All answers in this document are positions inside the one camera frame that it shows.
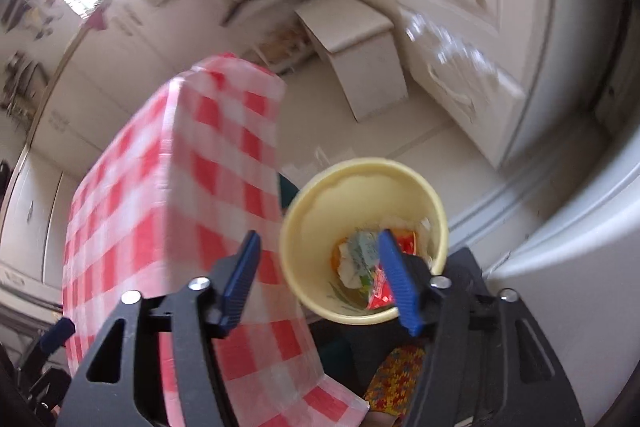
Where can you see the crushed blue green carton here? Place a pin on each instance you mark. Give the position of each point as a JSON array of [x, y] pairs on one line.
[[362, 252]]

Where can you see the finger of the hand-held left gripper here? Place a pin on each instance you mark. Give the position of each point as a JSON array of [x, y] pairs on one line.
[[57, 334]]

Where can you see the white step stool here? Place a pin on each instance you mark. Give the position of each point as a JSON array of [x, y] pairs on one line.
[[350, 57]]

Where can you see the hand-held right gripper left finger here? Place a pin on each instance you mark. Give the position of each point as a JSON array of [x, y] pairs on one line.
[[242, 279]]

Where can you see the red printed wrapper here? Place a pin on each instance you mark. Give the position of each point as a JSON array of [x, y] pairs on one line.
[[382, 294]]

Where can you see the pink cloth pennant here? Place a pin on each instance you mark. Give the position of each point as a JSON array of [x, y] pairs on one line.
[[96, 18]]

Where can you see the red white checkered tablecloth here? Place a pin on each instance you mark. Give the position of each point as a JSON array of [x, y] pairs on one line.
[[150, 217]]

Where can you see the cream yellow plastic bin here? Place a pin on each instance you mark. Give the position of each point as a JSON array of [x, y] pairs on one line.
[[320, 227]]

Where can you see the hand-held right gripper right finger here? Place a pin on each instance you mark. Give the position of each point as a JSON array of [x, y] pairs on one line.
[[400, 279]]

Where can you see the yellow floral cloth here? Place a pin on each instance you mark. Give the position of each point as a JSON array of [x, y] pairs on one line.
[[395, 374]]

